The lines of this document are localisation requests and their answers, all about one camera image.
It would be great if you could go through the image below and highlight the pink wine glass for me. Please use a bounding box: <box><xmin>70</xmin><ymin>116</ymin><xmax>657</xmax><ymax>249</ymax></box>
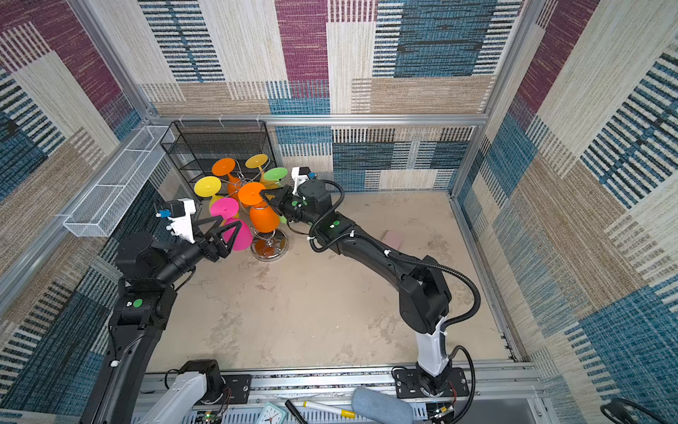
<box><xmin>210</xmin><ymin>197</ymin><xmax>254</xmax><ymax>251</ymax></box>

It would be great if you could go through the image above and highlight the orange front wine glass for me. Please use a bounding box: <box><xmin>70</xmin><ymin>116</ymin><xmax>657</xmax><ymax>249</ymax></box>
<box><xmin>238</xmin><ymin>182</ymin><xmax>281</xmax><ymax>233</ymax></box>

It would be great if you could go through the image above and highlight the orange wine glass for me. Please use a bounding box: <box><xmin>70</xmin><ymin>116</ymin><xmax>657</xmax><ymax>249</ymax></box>
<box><xmin>238</xmin><ymin>182</ymin><xmax>281</xmax><ymax>233</ymax></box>
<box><xmin>212</xmin><ymin>157</ymin><xmax>243</xmax><ymax>200</ymax></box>

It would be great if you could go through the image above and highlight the chrome wine glass rack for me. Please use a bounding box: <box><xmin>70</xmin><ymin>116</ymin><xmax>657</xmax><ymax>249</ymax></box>
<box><xmin>238</xmin><ymin>199</ymin><xmax>288</xmax><ymax>261</ymax></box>

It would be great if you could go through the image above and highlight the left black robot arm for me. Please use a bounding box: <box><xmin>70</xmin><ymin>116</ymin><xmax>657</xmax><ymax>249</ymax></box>
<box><xmin>79</xmin><ymin>217</ymin><xmax>243</xmax><ymax>423</ymax></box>

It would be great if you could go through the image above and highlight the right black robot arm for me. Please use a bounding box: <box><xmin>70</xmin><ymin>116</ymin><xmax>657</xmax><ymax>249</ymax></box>
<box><xmin>261</xmin><ymin>178</ymin><xmax>481</xmax><ymax>397</ymax></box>

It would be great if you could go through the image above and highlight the green wine glass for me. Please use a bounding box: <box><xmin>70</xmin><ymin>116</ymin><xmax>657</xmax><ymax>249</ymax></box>
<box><xmin>261</xmin><ymin>167</ymin><xmax>289</xmax><ymax>189</ymax></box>

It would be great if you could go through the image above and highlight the amber yellow wine glass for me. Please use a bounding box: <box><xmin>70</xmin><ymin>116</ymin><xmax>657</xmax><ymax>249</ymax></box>
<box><xmin>245</xmin><ymin>153</ymin><xmax>274</xmax><ymax>188</ymax></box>

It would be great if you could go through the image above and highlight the orange back wine glass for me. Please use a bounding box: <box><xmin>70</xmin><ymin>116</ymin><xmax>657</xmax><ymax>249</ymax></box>
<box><xmin>212</xmin><ymin>157</ymin><xmax>243</xmax><ymax>200</ymax></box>

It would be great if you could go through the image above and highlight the pink glasses case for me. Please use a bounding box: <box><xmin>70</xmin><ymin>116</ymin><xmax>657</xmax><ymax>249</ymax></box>
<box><xmin>381</xmin><ymin>230</ymin><xmax>405</xmax><ymax>250</ymax></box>

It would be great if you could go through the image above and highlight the teal alarm clock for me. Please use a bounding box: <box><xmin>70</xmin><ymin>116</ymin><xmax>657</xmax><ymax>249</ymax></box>
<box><xmin>255</xmin><ymin>403</ymin><xmax>288</xmax><ymax>424</ymax></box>

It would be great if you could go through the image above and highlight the black pen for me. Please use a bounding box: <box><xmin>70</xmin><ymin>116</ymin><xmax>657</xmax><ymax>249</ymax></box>
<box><xmin>284</xmin><ymin>399</ymin><xmax>308</xmax><ymax>424</ymax></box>

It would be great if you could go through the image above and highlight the yellow white marker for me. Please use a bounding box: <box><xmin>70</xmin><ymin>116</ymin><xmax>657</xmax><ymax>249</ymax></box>
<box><xmin>303</xmin><ymin>400</ymin><xmax>357</xmax><ymax>420</ymax></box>

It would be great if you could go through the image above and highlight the blue grey cloth pouch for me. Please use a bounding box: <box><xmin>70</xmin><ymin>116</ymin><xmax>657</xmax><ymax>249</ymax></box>
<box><xmin>351</xmin><ymin>387</ymin><xmax>414</xmax><ymax>424</ymax></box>

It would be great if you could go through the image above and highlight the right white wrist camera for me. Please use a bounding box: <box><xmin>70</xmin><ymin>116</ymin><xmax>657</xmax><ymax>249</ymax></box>
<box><xmin>291</xmin><ymin>166</ymin><xmax>316</xmax><ymax>195</ymax></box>

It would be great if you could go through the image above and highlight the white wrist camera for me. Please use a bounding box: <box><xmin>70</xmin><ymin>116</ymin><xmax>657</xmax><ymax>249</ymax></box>
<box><xmin>291</xmin><ymin>166</ymin><xmax>316</xmax><ymax>195</ymax></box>
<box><xmin>155</xmin><ymin>198</ymin><xmax>196</xmax><ymax>244</ymax></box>

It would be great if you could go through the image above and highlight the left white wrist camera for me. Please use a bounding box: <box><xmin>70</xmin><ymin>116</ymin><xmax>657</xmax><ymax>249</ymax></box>
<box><xmin>155</xmin><ymin>198</ymin><xmax>196</xmax><ymax>244</ymax></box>

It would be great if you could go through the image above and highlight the black wire shelf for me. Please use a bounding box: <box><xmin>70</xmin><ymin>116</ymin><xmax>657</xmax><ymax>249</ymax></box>
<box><xmin>161</xmin><ymin>120</ymin><xmax>278</xmax><ymax>187</ymax></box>

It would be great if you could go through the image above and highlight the white mesh wall basket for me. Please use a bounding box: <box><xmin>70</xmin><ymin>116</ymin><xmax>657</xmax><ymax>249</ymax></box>
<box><xmin>64</xmin><ymin>125</ymin><xmax>168</xmax><ymax>238</ymax></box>

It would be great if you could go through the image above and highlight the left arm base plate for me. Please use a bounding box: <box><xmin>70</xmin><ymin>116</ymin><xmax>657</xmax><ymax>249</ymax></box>
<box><xmin>215</xmin><ymin>374</ymin><xmax>252</xmax><ymax>406</ymax></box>

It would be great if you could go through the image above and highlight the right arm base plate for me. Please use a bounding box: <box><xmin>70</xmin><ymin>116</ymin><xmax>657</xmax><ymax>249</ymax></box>
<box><xmin>391</xmin><ymin>367</ymin><xmax>471</xmax><ymax>399</ymax></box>

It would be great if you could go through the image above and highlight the black cable corner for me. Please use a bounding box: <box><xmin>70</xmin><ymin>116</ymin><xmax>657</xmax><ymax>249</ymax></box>
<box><xmin>600</xmin><ymin>397</ymin><xmax>668</xmax><ymax>424</ymax></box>

